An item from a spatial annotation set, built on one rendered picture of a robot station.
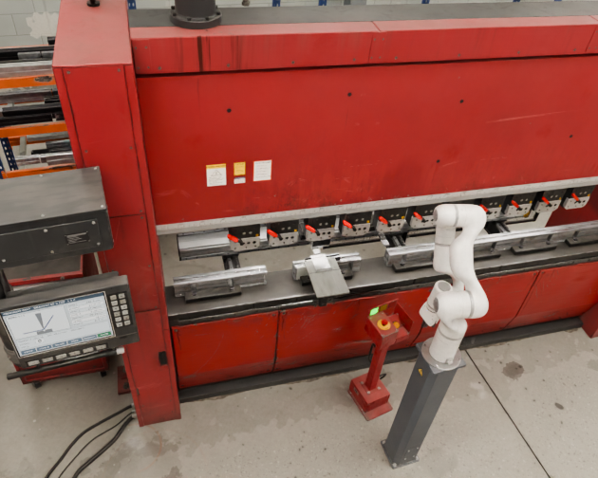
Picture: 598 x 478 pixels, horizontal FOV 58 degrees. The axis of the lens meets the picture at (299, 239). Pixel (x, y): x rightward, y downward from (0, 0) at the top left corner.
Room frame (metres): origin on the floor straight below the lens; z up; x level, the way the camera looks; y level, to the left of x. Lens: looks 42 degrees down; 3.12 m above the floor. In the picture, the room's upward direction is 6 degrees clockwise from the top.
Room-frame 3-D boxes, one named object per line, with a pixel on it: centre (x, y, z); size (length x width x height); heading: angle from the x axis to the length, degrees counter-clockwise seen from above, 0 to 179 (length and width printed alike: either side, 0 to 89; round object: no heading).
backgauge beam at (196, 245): (2.59, -0.40, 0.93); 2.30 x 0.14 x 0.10; 109
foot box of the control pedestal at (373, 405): (1.94, -0.57, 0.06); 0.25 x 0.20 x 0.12; 32
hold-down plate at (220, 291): (1.94, 0.43, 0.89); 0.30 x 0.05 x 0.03; 109
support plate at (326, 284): (2.04, -0.17, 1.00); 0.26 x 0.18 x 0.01; 19
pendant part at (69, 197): (1.35, 0.92, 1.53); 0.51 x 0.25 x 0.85; 114
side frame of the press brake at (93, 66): (2.03, 0.86, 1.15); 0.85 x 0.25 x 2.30; 19
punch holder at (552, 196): (2.63, -1.42, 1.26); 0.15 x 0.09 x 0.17; 109
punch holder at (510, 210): (2.56, -1.23, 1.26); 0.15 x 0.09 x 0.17; 109
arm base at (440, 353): (1.61, -0.74, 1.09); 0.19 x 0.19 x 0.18
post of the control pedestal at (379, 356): (1.97, -0.55, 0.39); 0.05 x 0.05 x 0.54; 32
